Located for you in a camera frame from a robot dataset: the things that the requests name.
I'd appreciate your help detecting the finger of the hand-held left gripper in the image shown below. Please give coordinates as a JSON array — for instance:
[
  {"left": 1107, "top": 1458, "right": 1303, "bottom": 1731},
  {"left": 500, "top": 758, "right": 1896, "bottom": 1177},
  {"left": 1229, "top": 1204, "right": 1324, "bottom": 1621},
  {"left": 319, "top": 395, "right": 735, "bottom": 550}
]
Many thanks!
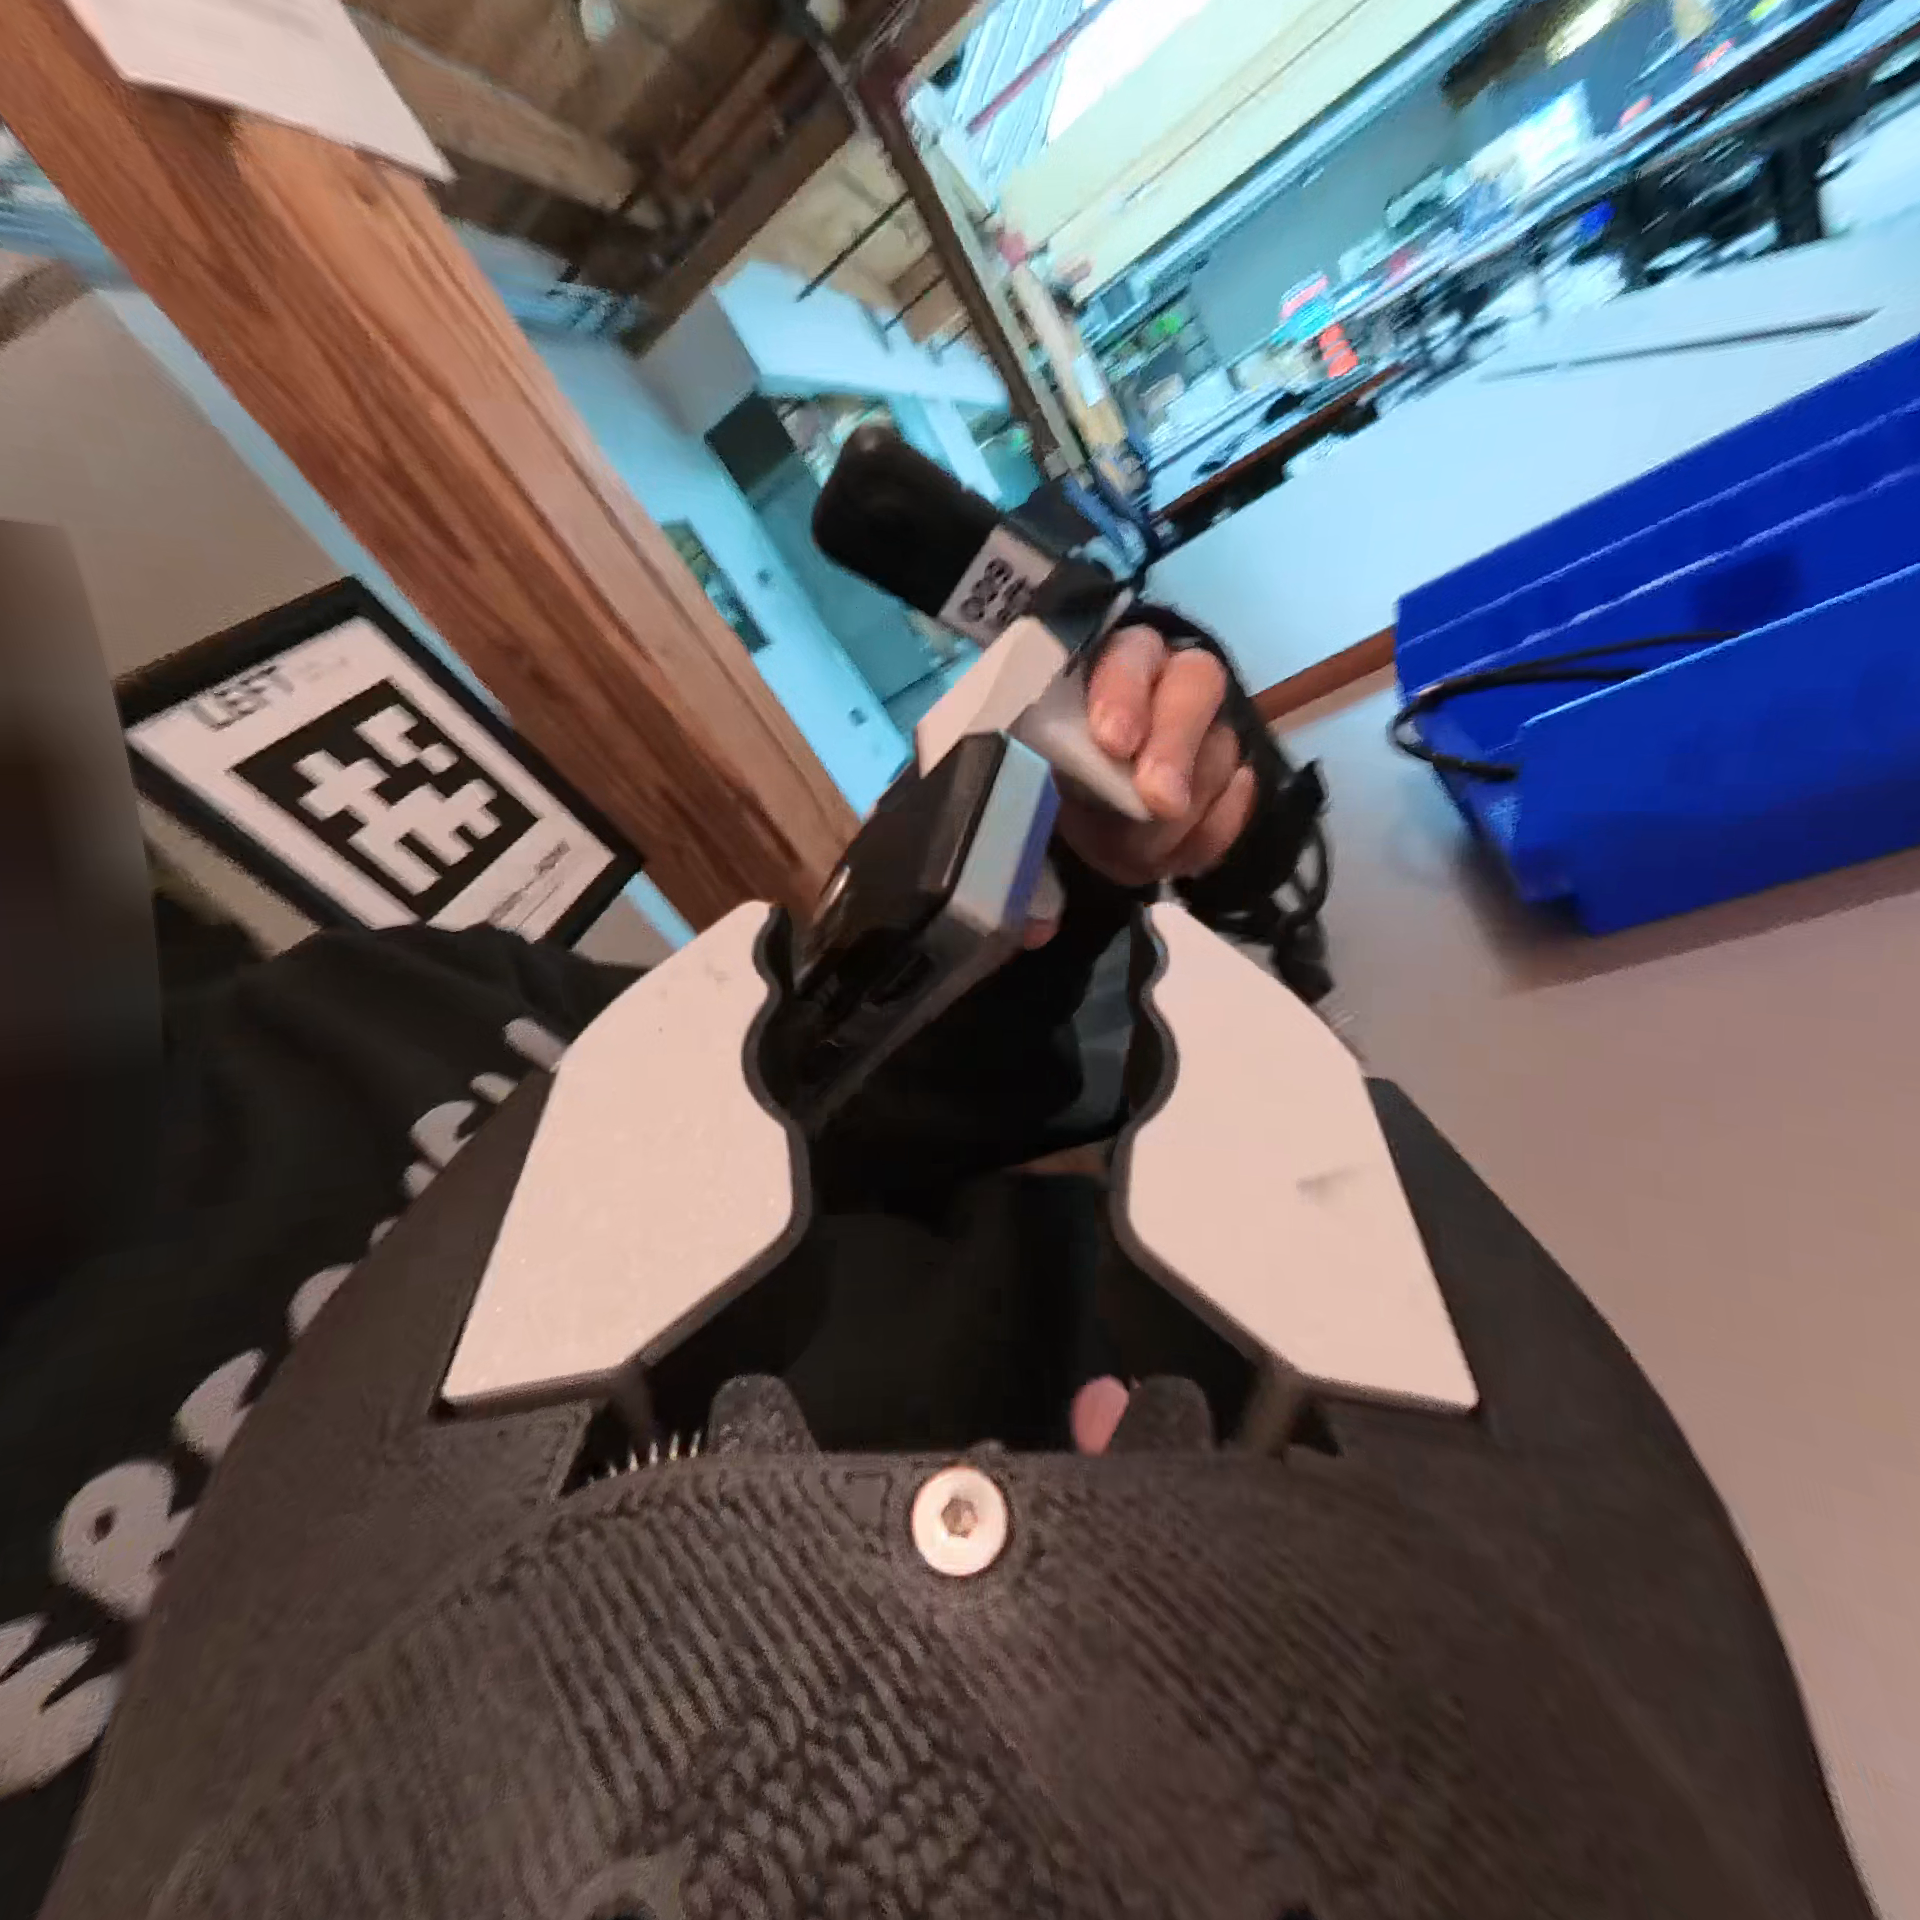
[
  {"left": 917, "top": 612, "right": 1094, "bottom": 785},
  {"left": 1018, "top": 660, "right": 1153, "bottom": 822}
]

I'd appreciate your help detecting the person's left hand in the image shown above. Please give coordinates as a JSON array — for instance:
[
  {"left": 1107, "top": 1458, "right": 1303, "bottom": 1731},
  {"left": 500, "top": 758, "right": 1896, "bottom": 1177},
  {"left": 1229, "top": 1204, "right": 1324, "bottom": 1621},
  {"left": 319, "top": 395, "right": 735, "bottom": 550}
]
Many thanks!
[{"left": 1067, "top": 622, "right": 1262, "bottom": 890}]

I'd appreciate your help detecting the blue plastic bin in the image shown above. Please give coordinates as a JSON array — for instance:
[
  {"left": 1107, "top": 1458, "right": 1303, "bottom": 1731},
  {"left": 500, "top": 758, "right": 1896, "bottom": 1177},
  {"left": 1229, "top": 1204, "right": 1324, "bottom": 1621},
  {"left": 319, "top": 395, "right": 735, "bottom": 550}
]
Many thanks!
[{"left": 1389, "top": 338, "right": 1920, "bottom": 942}]

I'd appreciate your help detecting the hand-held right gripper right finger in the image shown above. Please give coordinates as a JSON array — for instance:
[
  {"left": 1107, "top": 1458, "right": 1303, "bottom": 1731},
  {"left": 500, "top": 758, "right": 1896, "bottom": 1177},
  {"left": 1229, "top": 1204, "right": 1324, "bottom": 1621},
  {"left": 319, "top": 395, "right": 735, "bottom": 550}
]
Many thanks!
[{"left": 1107, "top": 905, "right": 1482, "bottom": 1448}]

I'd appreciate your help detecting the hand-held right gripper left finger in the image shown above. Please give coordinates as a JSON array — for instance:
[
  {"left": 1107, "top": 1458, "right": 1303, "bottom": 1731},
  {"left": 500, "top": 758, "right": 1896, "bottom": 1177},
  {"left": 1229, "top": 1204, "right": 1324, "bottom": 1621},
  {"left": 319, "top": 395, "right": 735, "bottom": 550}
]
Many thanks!
[{"left": 439, "top": 901, "right": 820, "bottom": 1420}]

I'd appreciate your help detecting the wooden support post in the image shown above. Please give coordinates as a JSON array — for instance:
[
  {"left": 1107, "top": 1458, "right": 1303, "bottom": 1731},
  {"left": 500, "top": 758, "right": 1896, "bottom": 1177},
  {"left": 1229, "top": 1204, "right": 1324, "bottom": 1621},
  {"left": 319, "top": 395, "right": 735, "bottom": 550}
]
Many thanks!
[{"left": 0, "top": 0, "right": 867, "bottom": 930}]

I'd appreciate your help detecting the white paper notice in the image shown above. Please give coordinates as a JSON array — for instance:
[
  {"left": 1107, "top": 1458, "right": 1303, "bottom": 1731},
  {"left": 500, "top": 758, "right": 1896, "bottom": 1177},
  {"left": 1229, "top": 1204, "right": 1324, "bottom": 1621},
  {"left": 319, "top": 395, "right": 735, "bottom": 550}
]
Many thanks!
[{"left": 69, "top": 0, "right": 455, "bottom": 185}]

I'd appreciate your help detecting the thin black USB cable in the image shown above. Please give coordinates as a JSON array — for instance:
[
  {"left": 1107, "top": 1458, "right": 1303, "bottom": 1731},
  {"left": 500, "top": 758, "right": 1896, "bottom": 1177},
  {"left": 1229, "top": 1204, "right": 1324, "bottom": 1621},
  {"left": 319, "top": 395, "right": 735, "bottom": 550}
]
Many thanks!
[{"left": 1389, "top": 629, "right": 1729, "bottom": 780}]

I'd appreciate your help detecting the large framed marker poster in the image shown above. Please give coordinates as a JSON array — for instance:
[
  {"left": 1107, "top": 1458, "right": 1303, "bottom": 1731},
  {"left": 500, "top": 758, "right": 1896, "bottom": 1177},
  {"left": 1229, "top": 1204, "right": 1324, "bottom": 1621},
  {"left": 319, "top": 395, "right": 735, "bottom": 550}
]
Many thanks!
[{"left": 117, "top": 577, "right": 647, "bottom": 952}]

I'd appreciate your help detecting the person's black hoodie torso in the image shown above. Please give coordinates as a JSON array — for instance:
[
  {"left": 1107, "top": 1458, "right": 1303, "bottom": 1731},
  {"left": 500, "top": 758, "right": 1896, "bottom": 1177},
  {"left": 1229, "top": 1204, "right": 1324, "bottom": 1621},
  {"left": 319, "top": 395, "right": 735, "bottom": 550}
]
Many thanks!
[{"left": 0, "top": 901, "right": 721, "bottom": 1920}]

